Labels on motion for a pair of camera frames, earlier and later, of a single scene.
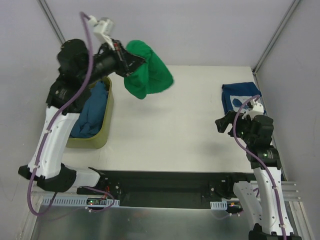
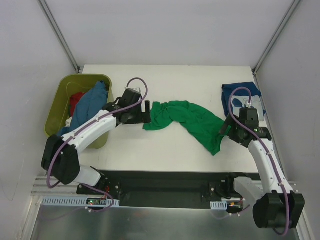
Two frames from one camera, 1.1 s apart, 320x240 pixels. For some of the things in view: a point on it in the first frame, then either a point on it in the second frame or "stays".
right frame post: x=275 y=36 stays
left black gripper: x=120 y=61 → x=146 y=111
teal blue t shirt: x=89 y=124 stays
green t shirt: x=153 y=76 → x=206 y=127
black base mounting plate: x=158 y=189 stays
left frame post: x=53 y=20 stays
